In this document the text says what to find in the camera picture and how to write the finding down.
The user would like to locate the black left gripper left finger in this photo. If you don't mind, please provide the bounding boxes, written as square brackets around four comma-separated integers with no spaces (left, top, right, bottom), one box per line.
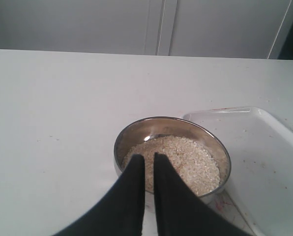
[56,154,145,236]

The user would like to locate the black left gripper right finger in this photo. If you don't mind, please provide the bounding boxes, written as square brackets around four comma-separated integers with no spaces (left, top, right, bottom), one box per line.
[153,153,248,236]

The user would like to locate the steel bowl of rice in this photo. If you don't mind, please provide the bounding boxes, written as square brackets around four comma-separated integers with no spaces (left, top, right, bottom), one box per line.
[114,117,232,206]

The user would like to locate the white rectangular tray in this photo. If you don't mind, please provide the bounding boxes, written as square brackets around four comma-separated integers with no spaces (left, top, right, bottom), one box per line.
[184,106,293,236]

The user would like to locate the white cabinet doors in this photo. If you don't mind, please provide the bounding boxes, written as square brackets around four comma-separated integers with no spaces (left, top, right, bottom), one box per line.
[0,0,293,59]

